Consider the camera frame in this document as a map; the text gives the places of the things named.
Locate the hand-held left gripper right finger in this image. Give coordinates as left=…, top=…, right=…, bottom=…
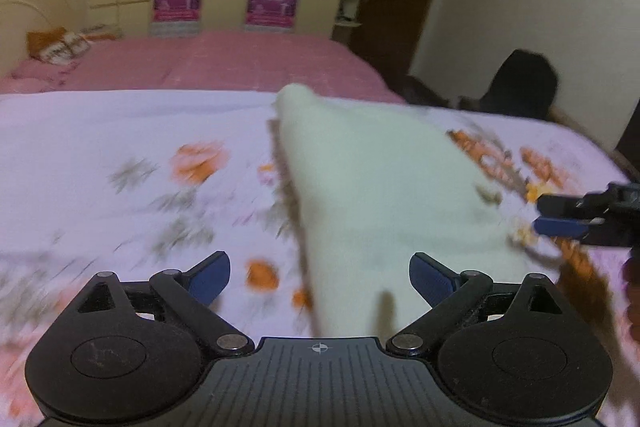
left=386, top=252, right=566, bottom=358

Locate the black chair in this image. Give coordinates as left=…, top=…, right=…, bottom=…
left=479, top=49, right=560, bottom=121

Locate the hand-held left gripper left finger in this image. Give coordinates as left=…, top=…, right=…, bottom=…
left=75, top=251, right=256, bottom=358

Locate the pink bed sheet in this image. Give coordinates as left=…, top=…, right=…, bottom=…
left=0, top=31, right=407, bottom=106

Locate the lavender floral blanket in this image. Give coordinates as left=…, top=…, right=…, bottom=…
left=0, top=89, right=640, bottom=427

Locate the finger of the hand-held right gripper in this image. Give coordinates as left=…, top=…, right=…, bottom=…
left=533, top=216, right=603, bottom=239
left=536, top=192, right=608, bottom=218

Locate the brown white patterned pillow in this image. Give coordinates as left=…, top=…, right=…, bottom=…
left=42, top=32, right=92, bottom=66

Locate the orange pillow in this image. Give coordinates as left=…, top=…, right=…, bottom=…
left=26, top=28, right=69, bottom=58

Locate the pale green towel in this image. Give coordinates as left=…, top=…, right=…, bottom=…
left=274, top=84, right=532, bottom=339

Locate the cream curved headboard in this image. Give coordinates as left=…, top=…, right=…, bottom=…
left=0, top=0, right=72, bottom=78

